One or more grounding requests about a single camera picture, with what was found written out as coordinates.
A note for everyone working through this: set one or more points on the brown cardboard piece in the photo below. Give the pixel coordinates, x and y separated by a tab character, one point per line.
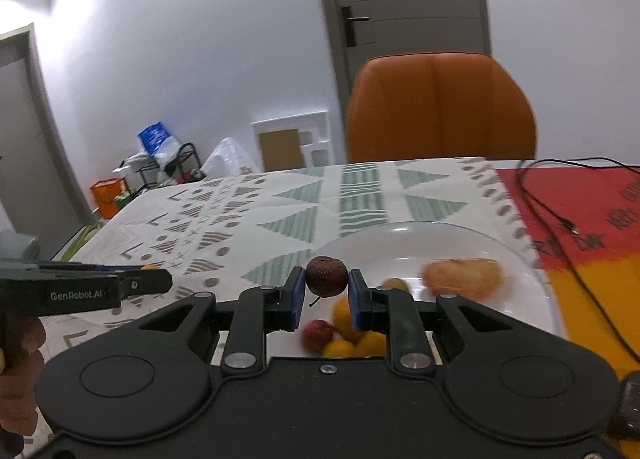
281	150

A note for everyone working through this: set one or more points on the green floor mat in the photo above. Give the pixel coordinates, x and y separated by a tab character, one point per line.
84	236

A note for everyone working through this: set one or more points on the blue white bag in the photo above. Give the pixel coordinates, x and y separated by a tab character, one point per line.
159	144

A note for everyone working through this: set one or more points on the orange box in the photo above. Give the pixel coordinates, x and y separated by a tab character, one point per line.
104	193

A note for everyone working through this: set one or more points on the red orange mat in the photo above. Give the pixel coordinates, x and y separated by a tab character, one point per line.
584	223

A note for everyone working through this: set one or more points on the white plastic bag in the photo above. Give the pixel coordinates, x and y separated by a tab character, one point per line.
228	159

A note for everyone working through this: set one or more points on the white ceramic plate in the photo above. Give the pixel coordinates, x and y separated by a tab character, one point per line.
401	250

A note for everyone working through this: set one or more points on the peeled pomelo segment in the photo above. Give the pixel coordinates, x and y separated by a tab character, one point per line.
475	279

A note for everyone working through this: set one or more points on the mandarin in plate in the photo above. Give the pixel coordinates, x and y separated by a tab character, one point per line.
371	344

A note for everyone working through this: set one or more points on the black door handle lock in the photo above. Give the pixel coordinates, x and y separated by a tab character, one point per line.
349	21

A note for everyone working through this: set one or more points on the patterned white tablecloth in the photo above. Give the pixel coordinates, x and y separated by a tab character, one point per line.
224	235

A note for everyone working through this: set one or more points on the orange leather chair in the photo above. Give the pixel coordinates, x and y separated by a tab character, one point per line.
438	105

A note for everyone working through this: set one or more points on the black metal shelf rack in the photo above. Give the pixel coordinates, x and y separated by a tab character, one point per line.
141	173

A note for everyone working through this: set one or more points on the white foam packaging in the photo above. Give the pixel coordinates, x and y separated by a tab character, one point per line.
314	135

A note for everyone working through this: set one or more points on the green fruit in plate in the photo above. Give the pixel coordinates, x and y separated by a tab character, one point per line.
395	283

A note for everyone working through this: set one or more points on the person's left hand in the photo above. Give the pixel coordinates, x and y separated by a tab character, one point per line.
18	404

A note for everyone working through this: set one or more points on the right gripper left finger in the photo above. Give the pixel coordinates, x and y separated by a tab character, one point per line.
258	312

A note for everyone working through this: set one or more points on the grey sofa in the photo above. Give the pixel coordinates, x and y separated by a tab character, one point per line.
15	246

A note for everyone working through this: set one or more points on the large orange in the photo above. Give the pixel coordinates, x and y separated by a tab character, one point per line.
342	321

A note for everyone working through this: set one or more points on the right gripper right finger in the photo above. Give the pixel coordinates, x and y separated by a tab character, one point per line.
393	313

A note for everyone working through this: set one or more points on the small red plum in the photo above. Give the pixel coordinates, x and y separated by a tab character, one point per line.
316	335

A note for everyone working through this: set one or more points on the grey door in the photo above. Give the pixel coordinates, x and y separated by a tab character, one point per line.
405	13
39	191

